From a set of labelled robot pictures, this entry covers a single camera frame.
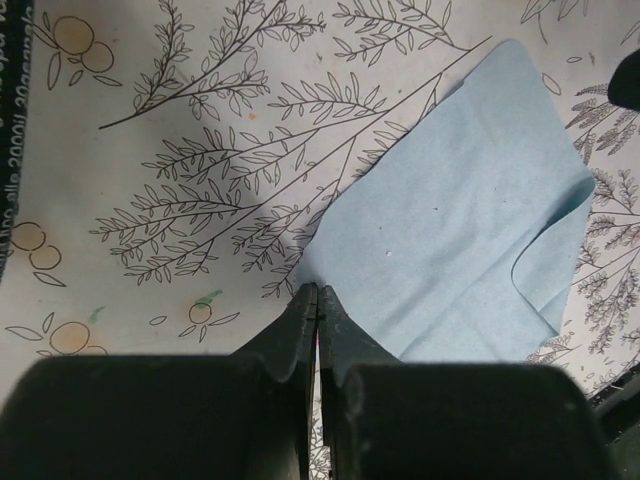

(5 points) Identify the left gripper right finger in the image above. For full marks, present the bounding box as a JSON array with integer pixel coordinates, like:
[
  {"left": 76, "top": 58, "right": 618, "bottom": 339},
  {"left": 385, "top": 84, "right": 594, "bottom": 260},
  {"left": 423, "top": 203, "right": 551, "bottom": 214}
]
[{"left": 318, "top": 287, "right": 615, "bottom": 479}]

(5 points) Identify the blue cleaning cloth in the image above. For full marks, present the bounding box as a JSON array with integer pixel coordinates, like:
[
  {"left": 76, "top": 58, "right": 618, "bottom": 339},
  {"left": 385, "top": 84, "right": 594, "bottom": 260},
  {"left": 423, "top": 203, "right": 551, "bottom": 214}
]
[{"left": 297, "top": 40, "right": 595, "bottom": 362}]

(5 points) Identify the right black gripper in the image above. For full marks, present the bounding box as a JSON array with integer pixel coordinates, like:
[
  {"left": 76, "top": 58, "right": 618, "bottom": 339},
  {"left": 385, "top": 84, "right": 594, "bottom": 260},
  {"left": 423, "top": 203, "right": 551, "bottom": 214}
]
[{"left": 607, "top": 50, "right": 640, "bottom": 110}]

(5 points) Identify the flag pattern glasses case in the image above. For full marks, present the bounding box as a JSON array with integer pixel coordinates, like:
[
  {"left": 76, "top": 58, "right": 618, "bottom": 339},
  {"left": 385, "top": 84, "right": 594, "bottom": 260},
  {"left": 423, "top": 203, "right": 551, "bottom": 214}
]
[{"left": 0, "top": 0, "right": 34, "bottom": 269}]

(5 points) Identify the floral table mat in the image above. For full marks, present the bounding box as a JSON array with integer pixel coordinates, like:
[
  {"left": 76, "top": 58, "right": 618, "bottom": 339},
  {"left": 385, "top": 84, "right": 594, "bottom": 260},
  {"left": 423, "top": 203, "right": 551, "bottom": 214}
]
[{"left": 0, "top": 0, "right": 640, "bottom": 480}]

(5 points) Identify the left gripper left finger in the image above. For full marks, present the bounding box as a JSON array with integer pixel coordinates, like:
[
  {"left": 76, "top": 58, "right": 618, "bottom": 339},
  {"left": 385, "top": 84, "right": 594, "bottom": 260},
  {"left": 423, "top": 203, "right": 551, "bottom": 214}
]
[{"left": 1, "top": 284, "right": 319, "bottom": 479}]

